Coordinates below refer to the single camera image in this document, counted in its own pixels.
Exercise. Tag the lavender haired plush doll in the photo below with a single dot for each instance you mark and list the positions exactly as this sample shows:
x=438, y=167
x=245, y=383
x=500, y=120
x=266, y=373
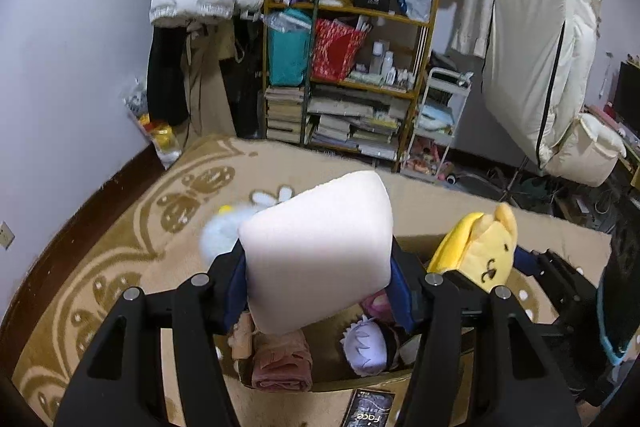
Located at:
x=362, y=344

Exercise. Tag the tall stack of books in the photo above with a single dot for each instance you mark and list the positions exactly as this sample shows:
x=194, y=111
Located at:
x=285, y=114

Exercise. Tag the messy pile of books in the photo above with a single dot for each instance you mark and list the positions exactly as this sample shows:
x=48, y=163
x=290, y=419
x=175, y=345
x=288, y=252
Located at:
x=350, y=122

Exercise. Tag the plastic bag with yellow items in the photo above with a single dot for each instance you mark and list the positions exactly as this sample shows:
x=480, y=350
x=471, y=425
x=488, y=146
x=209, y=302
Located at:
x=162, y=137

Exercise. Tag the pink towel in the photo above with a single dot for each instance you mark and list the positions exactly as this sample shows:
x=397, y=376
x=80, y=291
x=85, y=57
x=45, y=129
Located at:
x=280, y=362

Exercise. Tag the white fluffy toy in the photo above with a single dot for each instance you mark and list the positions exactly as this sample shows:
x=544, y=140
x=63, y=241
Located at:
x=220, y=232

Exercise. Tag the wooden shelf rack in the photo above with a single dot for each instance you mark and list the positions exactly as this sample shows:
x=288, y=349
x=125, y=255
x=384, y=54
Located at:
x=350, y=9

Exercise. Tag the teal bag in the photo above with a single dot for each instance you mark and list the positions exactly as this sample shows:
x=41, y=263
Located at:
x=287, y=52

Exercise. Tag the pale pink foam block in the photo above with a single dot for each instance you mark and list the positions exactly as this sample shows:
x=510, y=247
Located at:
x=315, y=252

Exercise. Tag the black coat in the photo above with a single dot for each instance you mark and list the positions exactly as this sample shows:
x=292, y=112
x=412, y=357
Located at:
x=165, y=77

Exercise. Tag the group of cosmetic bottles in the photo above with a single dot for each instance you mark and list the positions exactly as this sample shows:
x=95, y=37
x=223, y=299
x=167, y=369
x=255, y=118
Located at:
x=390, y=67

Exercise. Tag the white trolley cart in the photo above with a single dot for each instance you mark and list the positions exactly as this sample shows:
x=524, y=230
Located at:
x=430, y=77

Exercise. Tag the cardboard box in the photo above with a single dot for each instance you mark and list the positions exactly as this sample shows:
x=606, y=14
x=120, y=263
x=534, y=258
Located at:
x=327, y=364

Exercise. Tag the black packet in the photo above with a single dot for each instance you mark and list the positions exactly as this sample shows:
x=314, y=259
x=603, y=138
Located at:
x=367, y=409

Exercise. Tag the white wall socket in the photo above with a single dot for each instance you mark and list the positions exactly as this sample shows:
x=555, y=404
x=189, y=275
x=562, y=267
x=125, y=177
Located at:
x=5, y=234

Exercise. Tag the magenta plush toy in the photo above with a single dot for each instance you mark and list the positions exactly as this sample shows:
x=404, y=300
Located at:
x=377, y=304

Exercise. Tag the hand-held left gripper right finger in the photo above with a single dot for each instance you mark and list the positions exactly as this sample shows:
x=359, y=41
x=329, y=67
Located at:
x=400, y=287

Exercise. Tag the red gift bag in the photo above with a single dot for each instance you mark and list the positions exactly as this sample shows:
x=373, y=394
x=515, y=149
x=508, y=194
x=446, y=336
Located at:
x=337, y=52

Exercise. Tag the black monitor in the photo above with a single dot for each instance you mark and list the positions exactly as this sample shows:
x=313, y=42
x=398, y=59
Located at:
x=629, y=92

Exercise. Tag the yellow plush toy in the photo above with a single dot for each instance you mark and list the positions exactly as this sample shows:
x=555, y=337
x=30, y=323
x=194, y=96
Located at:
x=480, y=252

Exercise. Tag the black hanging garment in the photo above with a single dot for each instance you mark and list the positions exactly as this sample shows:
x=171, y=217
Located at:
x=242, y=97

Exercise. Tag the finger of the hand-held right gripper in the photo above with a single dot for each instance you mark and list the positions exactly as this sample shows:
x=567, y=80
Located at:
x=540, y=266

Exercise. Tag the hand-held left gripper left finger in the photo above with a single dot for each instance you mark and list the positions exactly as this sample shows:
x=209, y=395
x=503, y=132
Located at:
x=235, y=287

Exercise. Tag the beige flower patterned rug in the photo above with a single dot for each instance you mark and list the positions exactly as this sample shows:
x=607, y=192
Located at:
x=125, y=257

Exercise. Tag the cream cushion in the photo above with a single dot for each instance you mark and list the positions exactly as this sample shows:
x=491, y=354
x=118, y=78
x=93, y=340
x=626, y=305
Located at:
x=590, y=147

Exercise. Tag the beige coat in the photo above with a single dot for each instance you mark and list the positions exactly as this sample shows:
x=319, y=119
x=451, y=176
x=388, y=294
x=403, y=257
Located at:
x=205, y=82

